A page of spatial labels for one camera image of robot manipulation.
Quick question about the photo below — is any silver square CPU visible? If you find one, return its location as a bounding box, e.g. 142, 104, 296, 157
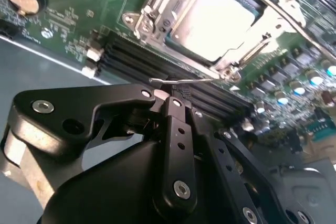
169, 0, 259, 63

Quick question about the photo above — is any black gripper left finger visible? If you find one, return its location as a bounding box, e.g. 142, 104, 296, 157
6, 82, 198, 208

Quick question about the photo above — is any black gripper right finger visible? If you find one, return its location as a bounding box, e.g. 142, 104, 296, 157
173, 84, 291, 224

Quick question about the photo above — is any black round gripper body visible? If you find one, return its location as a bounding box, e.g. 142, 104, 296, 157
43, 140, 241, 224

